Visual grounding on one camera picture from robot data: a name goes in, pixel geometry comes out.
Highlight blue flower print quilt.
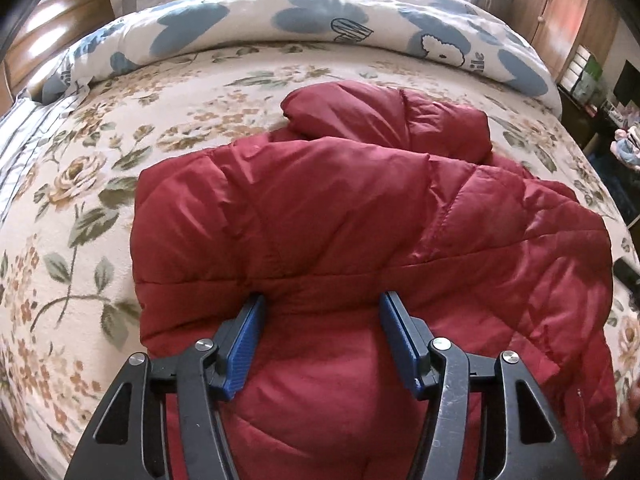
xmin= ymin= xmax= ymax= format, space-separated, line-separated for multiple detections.
xmin=42 ymin=0 xmax=563 ymax=116

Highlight person's right hand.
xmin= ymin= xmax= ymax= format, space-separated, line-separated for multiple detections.
xmin=616 ymin=382 xmax=640 ymax=447

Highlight red puffer jacket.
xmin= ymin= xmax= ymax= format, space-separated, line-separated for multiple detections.
xmin=129 ymin=80 xmax=623 ymax=480

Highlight wooden wardrobe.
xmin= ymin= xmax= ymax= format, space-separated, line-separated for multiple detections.
xmin=505 ymin=0 xmax=622 ymax=82

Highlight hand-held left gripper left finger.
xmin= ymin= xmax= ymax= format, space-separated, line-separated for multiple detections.
xmin=64 ymin=292 xmax=267 ymax=480

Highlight grey striped pillow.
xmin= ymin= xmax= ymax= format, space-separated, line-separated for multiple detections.
xmin=0 ymin=91 xmax=83 ymax=223

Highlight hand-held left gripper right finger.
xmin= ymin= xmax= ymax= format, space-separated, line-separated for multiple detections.
xmin=378 ymin=291 xmax=586 ymax=480

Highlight floral bed blanket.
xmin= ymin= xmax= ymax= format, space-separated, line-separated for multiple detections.
xmin=0 ymin=40 xmax=640 ymax=480

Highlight wooden headboard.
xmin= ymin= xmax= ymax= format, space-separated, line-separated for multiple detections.
xmin=0 ymin=0 xmax=117 ymax=106

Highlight pastel figurines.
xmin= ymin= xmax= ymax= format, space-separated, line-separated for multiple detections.
xmin=611 ymin=126 xmax=640 ymax=167

